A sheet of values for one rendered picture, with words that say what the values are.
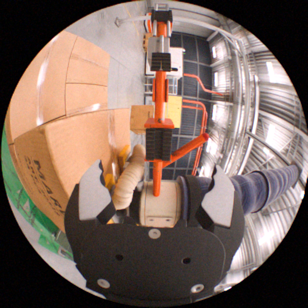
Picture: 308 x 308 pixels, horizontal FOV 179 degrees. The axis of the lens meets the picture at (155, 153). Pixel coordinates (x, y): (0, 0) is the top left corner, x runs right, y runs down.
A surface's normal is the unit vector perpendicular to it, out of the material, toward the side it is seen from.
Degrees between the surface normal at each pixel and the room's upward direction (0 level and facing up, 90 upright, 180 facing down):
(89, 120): 0
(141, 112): 90
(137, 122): 90
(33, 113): 0
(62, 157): 0
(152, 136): 90
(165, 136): 90
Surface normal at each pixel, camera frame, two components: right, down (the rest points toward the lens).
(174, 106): -0.04, 0.47
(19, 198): 1.00, 0.04
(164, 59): -0.04, 0.25
